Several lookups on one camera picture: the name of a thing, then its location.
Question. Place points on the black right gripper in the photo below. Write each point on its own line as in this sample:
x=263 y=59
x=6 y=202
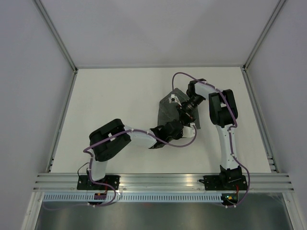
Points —
x=187 y=116

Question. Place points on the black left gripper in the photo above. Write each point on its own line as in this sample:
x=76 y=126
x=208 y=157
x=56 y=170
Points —
x=179 y=136

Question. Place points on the grey cloth napkin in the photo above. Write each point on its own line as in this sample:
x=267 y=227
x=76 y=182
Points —
x=167 y=112

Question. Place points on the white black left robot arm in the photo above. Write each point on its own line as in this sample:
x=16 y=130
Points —
x=110 y=139

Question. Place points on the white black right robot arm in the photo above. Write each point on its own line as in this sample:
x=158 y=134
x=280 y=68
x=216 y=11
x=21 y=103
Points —
x=223 y=114

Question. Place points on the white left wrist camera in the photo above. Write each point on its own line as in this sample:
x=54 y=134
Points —
x=189 y=131

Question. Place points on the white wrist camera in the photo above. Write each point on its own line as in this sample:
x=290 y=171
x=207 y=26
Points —
x=189 y=131
x=173 y=99

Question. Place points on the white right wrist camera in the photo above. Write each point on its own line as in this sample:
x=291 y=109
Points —
x=173 y=99

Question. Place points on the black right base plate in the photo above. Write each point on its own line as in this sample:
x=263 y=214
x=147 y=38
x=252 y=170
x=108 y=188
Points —
x=215 y=183

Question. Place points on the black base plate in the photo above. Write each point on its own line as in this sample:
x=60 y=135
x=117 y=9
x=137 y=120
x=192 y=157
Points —
x=107 y=183
x=215 y=183

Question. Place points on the aluminium right side rail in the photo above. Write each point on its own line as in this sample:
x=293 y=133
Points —
x=260 y=122

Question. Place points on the aluminium rail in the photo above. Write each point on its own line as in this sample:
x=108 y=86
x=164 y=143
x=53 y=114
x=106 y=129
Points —
x=260 y=122
x=67 y=182
x=57 y=135

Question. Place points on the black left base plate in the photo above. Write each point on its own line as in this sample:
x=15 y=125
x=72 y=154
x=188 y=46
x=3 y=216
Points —
x=107 y=183

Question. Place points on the aluminium left side rail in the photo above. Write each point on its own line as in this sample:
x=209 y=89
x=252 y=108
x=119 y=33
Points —
x=57 y=135

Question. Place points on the aluminium front rail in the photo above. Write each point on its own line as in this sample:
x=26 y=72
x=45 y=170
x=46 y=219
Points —
x=67 y=182

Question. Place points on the aluminium frame post left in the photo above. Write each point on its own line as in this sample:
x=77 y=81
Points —
x=51 y=27

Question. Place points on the aluminium frame post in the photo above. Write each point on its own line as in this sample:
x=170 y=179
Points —
x=268 y=26
x=51 y=27

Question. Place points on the aluminium frame post right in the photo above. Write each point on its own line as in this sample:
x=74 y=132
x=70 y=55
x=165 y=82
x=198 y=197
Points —
x=268 y=26

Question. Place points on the white slotted cable duct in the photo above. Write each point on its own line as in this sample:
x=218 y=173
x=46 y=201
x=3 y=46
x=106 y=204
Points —
x=136 y=197

